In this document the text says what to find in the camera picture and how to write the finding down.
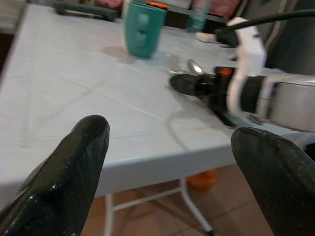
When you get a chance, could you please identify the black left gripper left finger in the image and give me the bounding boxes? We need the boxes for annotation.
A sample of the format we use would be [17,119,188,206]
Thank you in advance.
[0,115,111,236]

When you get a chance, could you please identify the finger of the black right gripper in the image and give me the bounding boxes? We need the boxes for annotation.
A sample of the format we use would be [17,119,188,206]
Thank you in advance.
[169,73,200,96]

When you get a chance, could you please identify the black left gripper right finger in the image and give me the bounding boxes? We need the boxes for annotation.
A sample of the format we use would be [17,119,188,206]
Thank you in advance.
[230,126,315,236]

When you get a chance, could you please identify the silver metal spoon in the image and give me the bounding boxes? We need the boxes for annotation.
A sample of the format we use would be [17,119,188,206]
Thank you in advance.
[187,58,203,75]

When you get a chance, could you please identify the teal ceramic mug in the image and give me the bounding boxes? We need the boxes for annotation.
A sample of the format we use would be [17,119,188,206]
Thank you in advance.
[125,1,168,59]

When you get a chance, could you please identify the clear plastic water bottle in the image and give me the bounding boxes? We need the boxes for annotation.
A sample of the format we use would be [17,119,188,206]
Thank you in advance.
[186,0,211,34]

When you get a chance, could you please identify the orange object under table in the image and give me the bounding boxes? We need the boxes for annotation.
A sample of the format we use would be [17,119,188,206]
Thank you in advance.
[186,168,219,190]

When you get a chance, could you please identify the pink cushion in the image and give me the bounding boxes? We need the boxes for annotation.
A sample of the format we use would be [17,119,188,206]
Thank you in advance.
[209,0,243,18]

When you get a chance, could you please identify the grey chair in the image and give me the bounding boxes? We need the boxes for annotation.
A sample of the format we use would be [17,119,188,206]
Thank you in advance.
[260,0,315,76]

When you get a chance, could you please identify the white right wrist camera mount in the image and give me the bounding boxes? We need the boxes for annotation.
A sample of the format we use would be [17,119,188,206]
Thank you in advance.
[215,17,274,120]

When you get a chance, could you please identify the black camera cable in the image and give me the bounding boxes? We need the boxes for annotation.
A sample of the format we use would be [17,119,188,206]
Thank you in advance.
[218,9,315,34]

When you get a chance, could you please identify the white folding table leg frame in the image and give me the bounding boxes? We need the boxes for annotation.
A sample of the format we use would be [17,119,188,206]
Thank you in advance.
[103,178,215,236]

